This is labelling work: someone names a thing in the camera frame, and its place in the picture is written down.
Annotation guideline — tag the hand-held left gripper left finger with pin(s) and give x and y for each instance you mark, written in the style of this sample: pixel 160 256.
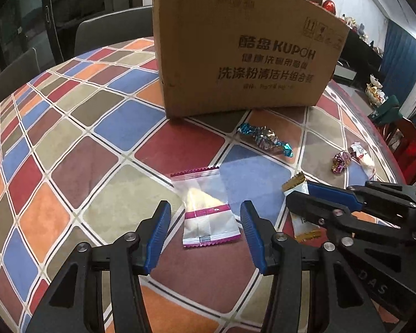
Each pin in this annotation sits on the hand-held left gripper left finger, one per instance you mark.
pixel 157 239

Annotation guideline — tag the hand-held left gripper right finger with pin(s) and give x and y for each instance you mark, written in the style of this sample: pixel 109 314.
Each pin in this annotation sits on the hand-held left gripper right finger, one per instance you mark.
pixel 253 239

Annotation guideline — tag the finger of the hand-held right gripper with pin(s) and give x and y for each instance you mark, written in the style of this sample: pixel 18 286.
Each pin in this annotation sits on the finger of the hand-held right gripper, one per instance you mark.
pixel 327 194
pixel 305 208

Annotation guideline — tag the white gold-edged snack packet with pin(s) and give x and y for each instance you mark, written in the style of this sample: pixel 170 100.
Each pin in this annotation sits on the white gold-edged snack packet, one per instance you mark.
pixel 304 229

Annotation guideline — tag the clear pink-edged snack packet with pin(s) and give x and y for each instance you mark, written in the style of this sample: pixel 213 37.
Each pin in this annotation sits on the clear pink-edged snack packet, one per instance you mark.
pixel 208 222

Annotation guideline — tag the brown cardboard box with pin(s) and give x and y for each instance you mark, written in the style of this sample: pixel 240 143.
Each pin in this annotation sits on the brown cardboard box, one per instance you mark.
pixel 228 41

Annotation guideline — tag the purple gold wrapped candy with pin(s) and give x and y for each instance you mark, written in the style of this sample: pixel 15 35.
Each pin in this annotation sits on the purple gold wrapped candy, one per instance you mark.
pixel 340 162

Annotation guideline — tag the white red-ended snack packet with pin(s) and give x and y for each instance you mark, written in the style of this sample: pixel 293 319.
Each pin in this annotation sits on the white red-ended snack packet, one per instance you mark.
pixel 364 161

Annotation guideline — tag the blue twist-wrapped candy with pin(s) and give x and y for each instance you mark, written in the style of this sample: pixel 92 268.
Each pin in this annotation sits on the blue twist-wrapped candy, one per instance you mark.
pixel 263 138

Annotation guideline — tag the brown wooden chair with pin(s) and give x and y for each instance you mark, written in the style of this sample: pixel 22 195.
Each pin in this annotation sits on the brown wooden chair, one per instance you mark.
pixel 398 135

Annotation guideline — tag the dark green garment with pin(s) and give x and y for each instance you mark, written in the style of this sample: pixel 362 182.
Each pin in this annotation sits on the dark green garment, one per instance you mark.
pixel 384 111

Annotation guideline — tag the checkered colourful tablecloth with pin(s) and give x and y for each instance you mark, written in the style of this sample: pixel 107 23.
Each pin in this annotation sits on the checkered colourful tablecloth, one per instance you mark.
pixel 90 163

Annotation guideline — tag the white low cabinet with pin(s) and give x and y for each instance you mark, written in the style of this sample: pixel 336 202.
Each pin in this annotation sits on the white low cabinet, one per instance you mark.
pixel 345 71

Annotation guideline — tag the black sideboard cabinet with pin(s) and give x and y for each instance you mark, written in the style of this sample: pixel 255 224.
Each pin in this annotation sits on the black sideboard cabinet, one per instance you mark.
pixel 362 48

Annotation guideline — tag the blue curtain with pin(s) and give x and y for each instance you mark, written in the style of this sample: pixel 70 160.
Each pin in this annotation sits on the blue curtain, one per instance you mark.
pixel 402 59

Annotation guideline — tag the red bow balloon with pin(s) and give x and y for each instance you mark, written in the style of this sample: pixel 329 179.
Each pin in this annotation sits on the red bow balloon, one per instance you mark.
pixel 329 6

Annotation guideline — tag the grey dining chair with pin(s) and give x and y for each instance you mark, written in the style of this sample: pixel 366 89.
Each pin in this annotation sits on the grey dining chair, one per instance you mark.
pixel 17 73
pixel 111 29

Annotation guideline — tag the black glass sliding door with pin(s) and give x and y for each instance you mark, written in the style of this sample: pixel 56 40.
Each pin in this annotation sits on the black glass sliding door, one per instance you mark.
pixel 20 14

